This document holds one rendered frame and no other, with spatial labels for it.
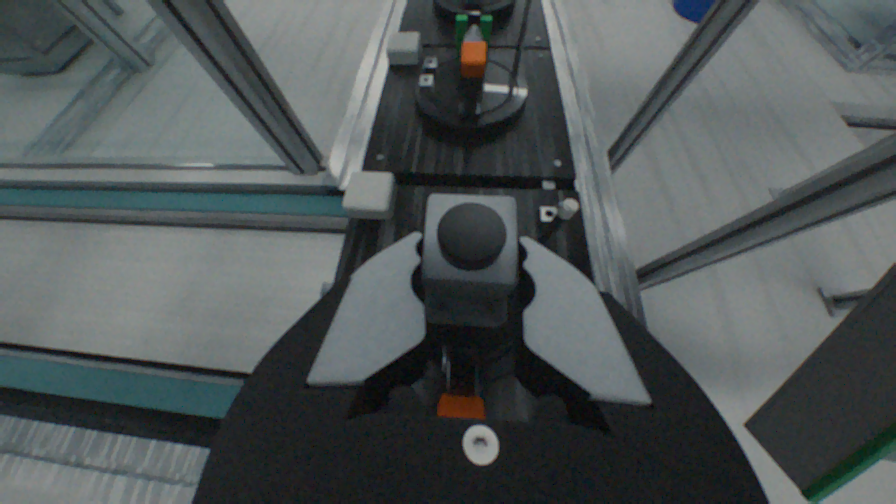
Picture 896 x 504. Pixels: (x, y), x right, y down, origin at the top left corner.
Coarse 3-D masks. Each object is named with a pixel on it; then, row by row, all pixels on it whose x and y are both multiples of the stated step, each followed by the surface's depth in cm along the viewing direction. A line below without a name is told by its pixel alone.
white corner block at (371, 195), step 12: (360, 180) 25; (372, 180) 25; (384, 180) 25; (348, 192) 24; (360, 192) 24; (372, 192) 24; (384, 192) 24; (396, 192) 27; (348, 204) 24; (360, 204) 24; (372, 204) 24; (384, 204) 24; (360, 216) 25; (372, 216) 25; (384, 216) 25
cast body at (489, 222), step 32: (448, 224) 10; (480, 224) 10; (512, 224) 11; (448, 256) 10; (480, 256) 10; (512, 256) 11; (448, 288) 12; (480, 288) 11; (512, 288) 11; (448, 320) 13; (480, 320) 13
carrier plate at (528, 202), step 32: (416, 192) 27; (448, 192) 26; (480, 192) 26; (512, 192) 26; (544, 192) 26; (576, 192) 26; (352, 224) 25; (384, 224) 25; (416, 224) 25; (576, 224) 25; (352, 256) 24; (576, 256) 23; (416, 384) 20; (512, 384) 19; (512, 416) 19
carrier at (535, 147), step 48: (528, 0) 24; (432, 48) 36; (384, 96) 32; (432, 96) 29; (480, 96) 29; (528, 96) 32; (384, 144) 29; (432, 144) 29; (480, 144) 29; (528, 144) 29
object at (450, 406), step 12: (456, 360) 11; (468, 360) 11; (456, 372) 11; (468, 372) 11; (456, 384) 11; (468, 384) 11; (444, 396) 11; (456, 396) 11; (468, 396) 11; (444, 408) 10; (456, 408) 10; (468, 408) 10; (480, 408) 10
